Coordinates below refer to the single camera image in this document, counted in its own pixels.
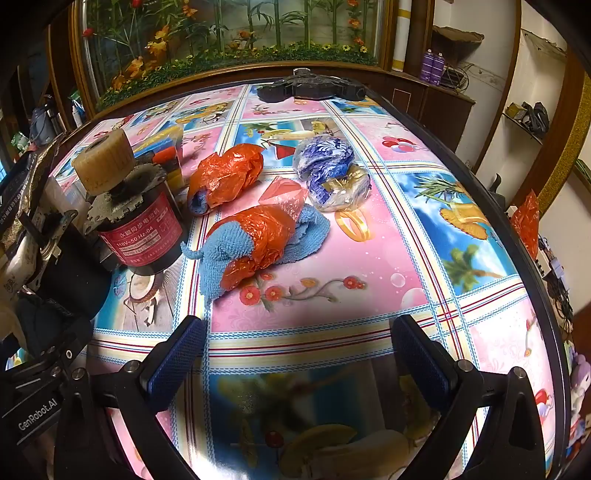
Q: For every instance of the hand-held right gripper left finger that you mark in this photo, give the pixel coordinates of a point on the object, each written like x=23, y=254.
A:
x=178, y=364

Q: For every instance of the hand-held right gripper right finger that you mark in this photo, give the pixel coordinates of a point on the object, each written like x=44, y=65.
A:
x=425, y=364

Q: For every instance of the blue cloth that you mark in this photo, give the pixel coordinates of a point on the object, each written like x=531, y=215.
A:
x=221, y=256

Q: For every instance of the yellow green sponge pack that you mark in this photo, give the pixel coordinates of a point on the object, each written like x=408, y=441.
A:
x=173, y=177

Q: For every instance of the orange bag with blue cloth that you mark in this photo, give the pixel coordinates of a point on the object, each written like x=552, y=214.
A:
x=226, y=173

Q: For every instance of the orange blue sponge pack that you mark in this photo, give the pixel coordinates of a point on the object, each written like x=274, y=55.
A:
x=166, y=157

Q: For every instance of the blue white tissue pack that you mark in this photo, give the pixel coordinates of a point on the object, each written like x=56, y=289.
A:
x=323, y=159

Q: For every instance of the printed tablecloth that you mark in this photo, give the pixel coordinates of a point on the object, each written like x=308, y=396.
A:
x=323, y=304

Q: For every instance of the red label motor with roller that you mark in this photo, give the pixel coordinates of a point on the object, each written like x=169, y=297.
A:
x=138, y=230

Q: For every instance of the orange plastic bag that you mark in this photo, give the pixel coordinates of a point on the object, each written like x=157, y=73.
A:
x=526, y=221

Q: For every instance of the dark ceramic jug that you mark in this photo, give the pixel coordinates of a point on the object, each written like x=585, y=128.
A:
x=497, y=187

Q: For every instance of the pink plastic bag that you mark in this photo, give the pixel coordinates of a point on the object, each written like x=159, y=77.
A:
x=284, y=194

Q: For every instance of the dark patterned cloth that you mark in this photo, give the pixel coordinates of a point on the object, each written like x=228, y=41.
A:
x=32, y=180

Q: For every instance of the white bottle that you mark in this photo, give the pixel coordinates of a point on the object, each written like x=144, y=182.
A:
x=77, y=116

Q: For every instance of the yellow block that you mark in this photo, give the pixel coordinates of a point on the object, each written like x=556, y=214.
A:
x=513, y=110

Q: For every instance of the black tool bundle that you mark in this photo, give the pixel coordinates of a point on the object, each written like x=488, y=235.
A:
x=535, y=117

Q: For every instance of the purple spray can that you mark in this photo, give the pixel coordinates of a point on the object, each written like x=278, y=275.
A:
x=439, y=69
x=427, y=67

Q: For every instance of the black flat tool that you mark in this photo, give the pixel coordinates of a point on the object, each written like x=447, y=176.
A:
x=309, y=87

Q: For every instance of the white rolled paper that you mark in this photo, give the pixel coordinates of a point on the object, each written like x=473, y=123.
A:
x=403, y=32

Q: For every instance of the flower painted glass panel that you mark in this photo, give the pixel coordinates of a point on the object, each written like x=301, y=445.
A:
x=231, y=32

